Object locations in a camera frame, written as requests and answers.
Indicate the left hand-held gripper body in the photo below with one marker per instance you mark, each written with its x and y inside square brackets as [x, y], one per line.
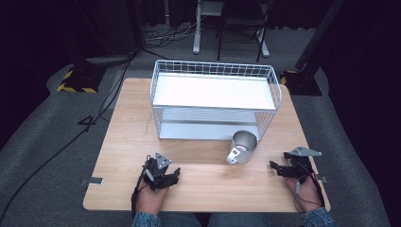
[155, 171]

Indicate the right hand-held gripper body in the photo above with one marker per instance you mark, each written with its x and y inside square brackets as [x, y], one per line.
[301, 164]

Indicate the person's left hand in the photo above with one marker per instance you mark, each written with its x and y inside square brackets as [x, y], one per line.
[151, 200]

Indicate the person's right hand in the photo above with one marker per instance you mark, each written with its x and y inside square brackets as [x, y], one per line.
[307, 195]

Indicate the grey tape piece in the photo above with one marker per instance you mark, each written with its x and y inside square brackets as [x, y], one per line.
[94, 180]
[322, 179]

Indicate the black base with yellow stripes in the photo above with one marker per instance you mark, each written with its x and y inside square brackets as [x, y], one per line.
[301, 83]
[80, 80]

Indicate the black slanted pole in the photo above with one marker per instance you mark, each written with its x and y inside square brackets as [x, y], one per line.
[318, 34]

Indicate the black folding chair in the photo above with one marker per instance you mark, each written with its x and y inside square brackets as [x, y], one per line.
[242, 20]

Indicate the white metal stand frame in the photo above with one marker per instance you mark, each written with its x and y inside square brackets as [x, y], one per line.
[197, 34]

